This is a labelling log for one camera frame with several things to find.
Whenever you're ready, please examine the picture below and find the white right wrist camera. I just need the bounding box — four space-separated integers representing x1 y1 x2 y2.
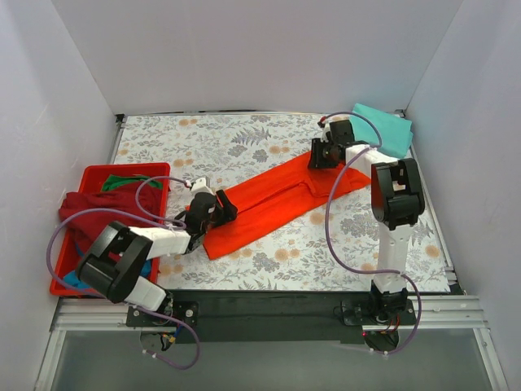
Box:
317 117 331 143

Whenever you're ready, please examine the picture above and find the folded teal t shirt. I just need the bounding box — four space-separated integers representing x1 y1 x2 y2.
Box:
349 103 413 159

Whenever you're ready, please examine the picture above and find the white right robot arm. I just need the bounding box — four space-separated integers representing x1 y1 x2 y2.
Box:
309 117 425 294

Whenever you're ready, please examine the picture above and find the green t shirt in bin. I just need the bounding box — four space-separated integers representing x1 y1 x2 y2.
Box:
101 174 148 193

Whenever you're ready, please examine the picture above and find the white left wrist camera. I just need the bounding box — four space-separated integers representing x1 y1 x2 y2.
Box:
185 177 215 196

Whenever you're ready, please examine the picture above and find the floral patterned table mat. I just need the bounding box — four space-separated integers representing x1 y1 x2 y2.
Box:
115 113 452 292

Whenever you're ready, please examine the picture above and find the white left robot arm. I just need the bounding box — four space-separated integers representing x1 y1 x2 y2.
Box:
76 191 238 326

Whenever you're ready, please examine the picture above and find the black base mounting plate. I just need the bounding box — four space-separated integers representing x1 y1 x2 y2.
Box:
125 288 418 345

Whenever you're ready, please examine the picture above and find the red plastic bin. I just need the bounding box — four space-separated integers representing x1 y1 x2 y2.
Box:
55 163 170 279

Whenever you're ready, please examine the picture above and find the blue t shirt in bin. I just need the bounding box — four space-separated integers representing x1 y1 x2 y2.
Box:
63 260 152 289

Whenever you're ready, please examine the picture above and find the dark red t shirt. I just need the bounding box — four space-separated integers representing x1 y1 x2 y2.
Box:
58 190 152 254

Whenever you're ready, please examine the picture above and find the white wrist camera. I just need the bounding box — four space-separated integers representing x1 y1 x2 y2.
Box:
185 177 215 196
317 117 331 143

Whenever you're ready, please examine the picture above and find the orange t shirt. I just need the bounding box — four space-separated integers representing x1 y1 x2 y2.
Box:
185 152 372 261

